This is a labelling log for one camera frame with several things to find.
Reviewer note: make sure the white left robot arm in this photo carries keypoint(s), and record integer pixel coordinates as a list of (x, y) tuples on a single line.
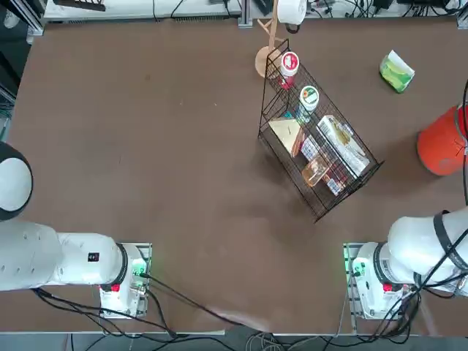
[(36, 256)]

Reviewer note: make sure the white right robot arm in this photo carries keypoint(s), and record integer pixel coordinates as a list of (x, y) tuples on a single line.
[(413, 241)]

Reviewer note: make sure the green tissue pack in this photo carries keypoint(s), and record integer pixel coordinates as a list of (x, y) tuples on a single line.
[(396, 78)]

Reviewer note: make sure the orange bin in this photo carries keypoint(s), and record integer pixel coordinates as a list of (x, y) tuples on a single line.
[(438, 146)]

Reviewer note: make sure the wrapped sandwich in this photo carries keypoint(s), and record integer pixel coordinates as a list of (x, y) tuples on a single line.
[(285, 133)]

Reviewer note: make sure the amber clear packet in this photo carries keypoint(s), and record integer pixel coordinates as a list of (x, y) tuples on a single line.
[(315, 172)]

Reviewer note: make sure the long red white box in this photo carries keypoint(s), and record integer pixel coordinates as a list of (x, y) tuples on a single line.
[(311, 148)]

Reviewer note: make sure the green label jar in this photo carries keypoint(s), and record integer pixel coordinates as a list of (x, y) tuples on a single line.
[(309, 96)]

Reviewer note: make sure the white cracker box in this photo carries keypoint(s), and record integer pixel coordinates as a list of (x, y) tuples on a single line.
[(342, 142)]

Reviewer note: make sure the wooden roll stand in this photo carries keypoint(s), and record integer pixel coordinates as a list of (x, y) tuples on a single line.
[(265, 62)]

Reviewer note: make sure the red label jar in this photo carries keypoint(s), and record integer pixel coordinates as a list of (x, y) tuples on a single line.
[(290, 60)]

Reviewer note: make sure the black slotted strip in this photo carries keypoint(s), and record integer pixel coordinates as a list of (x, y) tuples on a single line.
[(80, 4)]

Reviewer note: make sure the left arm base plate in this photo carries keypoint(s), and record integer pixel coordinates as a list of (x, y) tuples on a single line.
[(146, 245)]

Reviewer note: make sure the white table edge bracket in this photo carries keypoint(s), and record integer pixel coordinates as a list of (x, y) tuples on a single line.
[(245, 22)]

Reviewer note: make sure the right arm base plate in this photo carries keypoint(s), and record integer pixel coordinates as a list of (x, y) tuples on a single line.
[(349, 292)]

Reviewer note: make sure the aluminium post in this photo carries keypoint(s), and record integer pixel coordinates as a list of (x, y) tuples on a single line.
[(245, 8)]

